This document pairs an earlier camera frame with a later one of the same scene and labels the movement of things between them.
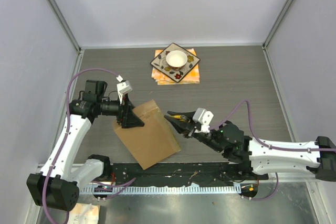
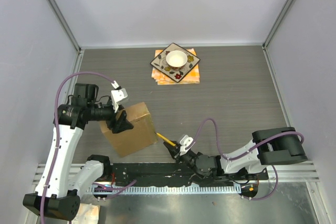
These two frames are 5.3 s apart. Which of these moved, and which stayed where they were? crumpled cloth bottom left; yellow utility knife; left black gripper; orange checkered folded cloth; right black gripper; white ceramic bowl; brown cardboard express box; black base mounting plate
Moved: yellow utility knife; brown cardboard express box; right black gripper; left black gripper
Stayed: orange checkered folded cloth; crumpled cloth bottom left; white ceramic bowl; black base mounting plate
